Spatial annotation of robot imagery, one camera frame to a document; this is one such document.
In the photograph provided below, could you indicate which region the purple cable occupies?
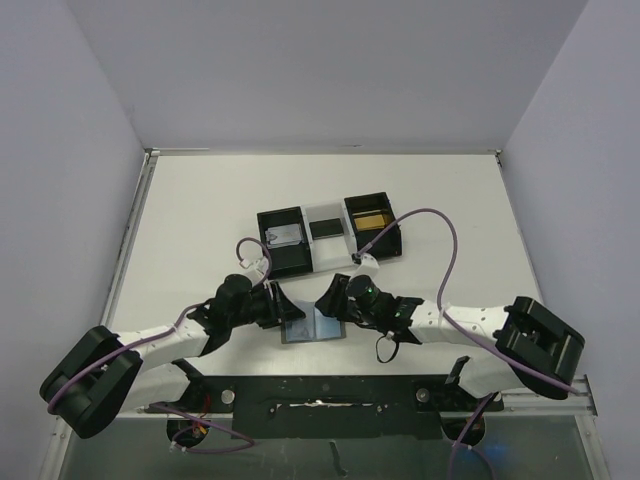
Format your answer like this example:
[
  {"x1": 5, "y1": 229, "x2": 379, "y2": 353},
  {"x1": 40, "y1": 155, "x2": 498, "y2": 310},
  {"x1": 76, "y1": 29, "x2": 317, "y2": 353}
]
[
  {"x1": 45, "y1": 237, "x2": 274, "y2": 455},
  {"x1": 351, "y1": 207, "x2": 584, "y2": 480}
]

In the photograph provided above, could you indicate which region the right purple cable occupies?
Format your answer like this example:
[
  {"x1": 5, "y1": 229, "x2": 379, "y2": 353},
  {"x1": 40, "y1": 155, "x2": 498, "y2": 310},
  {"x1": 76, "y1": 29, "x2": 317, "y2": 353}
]
[{"x1": 351, "y1": 207, "x2": 584, "y2": 480}]

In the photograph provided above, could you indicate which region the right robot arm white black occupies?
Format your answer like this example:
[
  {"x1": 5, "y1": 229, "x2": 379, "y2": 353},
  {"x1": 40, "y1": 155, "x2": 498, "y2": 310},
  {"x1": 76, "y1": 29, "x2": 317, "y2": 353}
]
[{"x1": 315, "y1": 274, "x2": 585, "y2": 400}]

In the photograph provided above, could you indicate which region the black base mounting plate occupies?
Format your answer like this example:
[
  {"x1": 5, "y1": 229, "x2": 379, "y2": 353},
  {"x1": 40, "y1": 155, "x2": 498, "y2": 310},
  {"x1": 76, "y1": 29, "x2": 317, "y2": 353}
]
[{"x1": 170, "y1": 374, "x2": 480, "y2": 440}]

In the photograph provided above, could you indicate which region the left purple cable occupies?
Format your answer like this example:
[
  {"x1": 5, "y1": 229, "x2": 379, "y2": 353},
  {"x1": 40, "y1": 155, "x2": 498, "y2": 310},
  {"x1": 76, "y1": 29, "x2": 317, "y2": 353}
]
[{"x1": 45, "y1": 237, "x2": 274, "y2": 455}]

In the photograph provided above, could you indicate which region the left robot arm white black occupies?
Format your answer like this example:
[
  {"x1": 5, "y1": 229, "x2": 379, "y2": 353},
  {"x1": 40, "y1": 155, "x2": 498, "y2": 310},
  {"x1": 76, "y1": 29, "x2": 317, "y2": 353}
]
[{"x1": 39, "y1": 274, "x2": 306, "y2": 439}]

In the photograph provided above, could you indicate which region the silver card in left bin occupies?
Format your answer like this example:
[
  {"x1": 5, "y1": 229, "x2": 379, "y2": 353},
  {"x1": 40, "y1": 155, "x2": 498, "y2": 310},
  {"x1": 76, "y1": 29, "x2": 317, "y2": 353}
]
[{"x1": 265, "y1": 223, "x2": 305, "y2": 249}]

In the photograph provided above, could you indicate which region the grey leather card holder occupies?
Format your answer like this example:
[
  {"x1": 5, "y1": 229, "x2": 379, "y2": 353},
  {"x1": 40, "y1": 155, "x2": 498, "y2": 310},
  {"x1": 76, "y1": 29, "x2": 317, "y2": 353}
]
[{"x1": 281, "y1": 301, "x2": 346, "y2": 344}]

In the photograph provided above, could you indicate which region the gold card in right bin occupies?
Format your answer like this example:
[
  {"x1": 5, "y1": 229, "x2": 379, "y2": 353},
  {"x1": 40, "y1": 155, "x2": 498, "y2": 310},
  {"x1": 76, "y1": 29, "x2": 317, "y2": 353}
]
[{"x1": 353, "y1": 210, "x2": 393, "y2": 232}]

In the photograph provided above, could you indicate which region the black white three-bin tray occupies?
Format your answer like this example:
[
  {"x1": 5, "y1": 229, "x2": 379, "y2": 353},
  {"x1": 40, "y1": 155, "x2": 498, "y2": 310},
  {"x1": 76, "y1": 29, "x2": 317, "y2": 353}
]
[{"x1": 257, "y1": 192, "x2": 403, "y2": 279}]

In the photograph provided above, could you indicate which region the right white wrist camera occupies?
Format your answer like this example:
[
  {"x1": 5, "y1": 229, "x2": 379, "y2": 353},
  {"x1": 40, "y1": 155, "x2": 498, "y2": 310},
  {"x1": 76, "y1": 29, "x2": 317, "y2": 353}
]
[{"x1": 351, "y1": 253, "x2": 379, "y2": 279}]

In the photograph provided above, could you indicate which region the black card in middle bin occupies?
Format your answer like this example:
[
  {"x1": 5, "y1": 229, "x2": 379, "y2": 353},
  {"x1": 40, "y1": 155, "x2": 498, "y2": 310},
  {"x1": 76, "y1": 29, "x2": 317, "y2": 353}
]
[{"x1": 309, "y1": 218, "x2": 344, "y2": 240}]

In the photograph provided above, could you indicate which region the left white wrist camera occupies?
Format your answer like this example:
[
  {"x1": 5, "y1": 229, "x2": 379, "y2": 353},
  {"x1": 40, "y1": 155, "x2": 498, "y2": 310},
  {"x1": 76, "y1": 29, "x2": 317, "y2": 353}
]
[{"x1": 239, "y1": 257, "x2": 270, "y2": 285}]

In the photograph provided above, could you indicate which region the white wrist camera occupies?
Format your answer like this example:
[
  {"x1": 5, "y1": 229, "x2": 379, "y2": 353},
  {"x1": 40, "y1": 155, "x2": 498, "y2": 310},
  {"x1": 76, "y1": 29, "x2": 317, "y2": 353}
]
[
  {"x1": 239, "y1": 257, "x2": 270, "y2": 285},
  {"x1": 351, "y1": 253, "x2": 379, "y2": 279}
]

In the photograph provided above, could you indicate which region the aluminium frame rail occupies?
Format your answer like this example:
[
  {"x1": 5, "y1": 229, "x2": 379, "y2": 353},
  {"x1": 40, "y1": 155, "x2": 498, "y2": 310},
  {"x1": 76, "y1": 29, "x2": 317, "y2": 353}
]
[{"x1": 492, "y1": 372, "x2": 599, "y2": 417}]

